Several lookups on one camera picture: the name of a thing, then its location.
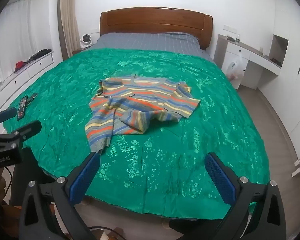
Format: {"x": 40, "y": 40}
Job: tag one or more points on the beige curtain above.
{"x": 68, "y": 22}

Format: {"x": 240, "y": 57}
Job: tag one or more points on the small dark device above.
{"x": 32, "y": 97}

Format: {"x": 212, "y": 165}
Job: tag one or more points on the white wardrobe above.
{"x": 290, "y": 80}

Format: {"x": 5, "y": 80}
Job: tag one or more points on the white wall socket panel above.
{"x": 229, "y": 28}

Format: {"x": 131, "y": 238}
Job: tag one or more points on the white plastic bag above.
{"x": 234, "y": 67}

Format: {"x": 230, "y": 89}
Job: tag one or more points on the small desk clutter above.
{"x": 233, "y": 39}

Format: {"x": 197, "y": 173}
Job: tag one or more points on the green floral bedspread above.
{"x": 165, "y": 160}

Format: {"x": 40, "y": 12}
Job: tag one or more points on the white desk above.
{"x": 252, "y": 60}

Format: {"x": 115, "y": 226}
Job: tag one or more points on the black clothes pile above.
{"x": 41, "y": 53}

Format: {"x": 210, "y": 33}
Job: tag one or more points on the wooden nightstand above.
{"x": 79, "y": 50}

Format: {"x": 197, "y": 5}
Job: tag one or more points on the small white fan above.
{"x": 85, "y": 40}

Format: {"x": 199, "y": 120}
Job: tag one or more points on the white sheer curtain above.
{"x": 17, "y": 35}

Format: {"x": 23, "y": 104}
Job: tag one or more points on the red cloth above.
{"x": 20, "y": 65}

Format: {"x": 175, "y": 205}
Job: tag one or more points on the striped knit sweater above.
{"x": 140, "y": 105}

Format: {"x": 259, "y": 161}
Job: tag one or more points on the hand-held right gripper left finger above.
{"x": 86, "y": 177}

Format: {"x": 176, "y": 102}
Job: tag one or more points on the grey bed sheet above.
{"x": 152, "y": 42}

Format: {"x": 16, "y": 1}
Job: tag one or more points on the wooden headboard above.
{"x": 155, "y": 20}

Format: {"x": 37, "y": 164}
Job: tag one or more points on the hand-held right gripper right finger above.
{"x": 218, "y": 177}

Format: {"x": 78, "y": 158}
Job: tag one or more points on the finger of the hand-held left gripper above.
{"x": 5, "y": 115}
{"x": 28, "y": 128}

